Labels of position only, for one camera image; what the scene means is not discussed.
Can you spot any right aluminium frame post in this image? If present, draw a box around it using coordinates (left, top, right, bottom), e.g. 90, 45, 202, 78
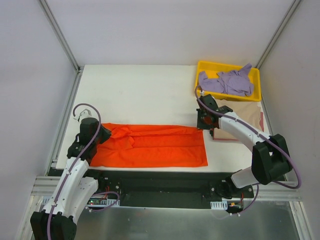
255, 0, 303, 69

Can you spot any right white cable duct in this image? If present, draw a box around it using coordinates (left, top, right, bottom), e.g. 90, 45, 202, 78
210, 200, 228, 211

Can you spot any white cable duct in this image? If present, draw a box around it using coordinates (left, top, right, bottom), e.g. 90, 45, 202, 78
41, 196, 121, 208
210, 200, 228, 211

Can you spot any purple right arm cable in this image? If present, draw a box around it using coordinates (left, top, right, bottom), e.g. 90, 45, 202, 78
194, 84, 303, 190

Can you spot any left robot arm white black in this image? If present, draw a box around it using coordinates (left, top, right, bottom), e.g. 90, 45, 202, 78
30, 117, 111, 240

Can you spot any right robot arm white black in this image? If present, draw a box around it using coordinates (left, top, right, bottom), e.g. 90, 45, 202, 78
197, 94, 293, 198

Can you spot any aluminium frame post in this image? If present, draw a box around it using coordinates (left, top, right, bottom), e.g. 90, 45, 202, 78
255, 0, 303, 69
37, 0, 85, 73

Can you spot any yellow plastic bin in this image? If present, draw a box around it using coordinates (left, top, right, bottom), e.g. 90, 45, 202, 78
194, 60, 262, 102

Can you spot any left aluminium frame post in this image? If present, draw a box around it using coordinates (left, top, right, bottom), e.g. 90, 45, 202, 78
37, 0, 85, 73

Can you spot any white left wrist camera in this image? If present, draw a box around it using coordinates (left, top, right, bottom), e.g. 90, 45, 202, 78
73, 108, 92, 123

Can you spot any left white cable duct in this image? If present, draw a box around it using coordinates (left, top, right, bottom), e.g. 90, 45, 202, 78
41, 196, 121, 208

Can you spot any beige folded t shirt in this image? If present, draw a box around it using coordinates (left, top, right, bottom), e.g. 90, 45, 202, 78
216, 99, 262, 123

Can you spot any orange t shirt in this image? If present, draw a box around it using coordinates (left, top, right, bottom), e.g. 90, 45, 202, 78
90, 123, 208, 168

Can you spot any purple t shirt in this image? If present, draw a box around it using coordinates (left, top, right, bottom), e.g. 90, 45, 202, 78
198, 63, 254, 97

